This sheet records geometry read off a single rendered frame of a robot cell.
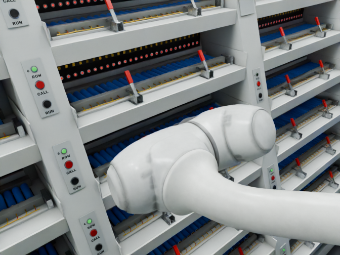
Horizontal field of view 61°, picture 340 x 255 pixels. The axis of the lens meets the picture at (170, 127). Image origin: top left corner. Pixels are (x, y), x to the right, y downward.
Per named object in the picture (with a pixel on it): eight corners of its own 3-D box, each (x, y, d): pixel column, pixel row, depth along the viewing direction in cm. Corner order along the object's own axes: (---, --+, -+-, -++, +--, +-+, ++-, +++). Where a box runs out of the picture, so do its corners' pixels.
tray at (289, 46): (340, 41, 138) (349, 10, 130) (261, 73, 106) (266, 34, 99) (301, 34, 151) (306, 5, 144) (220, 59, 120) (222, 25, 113)
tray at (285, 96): (343, 80, 143) (351, 52, 136) (268, 121, 111) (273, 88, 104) (304, 70, 157) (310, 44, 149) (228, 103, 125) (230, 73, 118)
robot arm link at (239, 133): (216, 103, 62) (167, 123, 55) (277, 89, 49) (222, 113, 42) (231, 151, 63) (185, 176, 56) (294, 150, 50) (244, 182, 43)
